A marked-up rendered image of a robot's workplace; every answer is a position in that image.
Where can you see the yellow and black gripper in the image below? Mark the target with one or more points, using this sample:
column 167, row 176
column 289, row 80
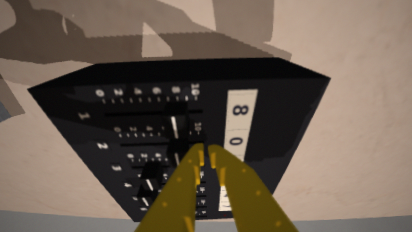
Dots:
column 253, row 207

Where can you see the black lighting desk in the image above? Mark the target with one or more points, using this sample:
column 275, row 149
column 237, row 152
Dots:
column 258, row 109

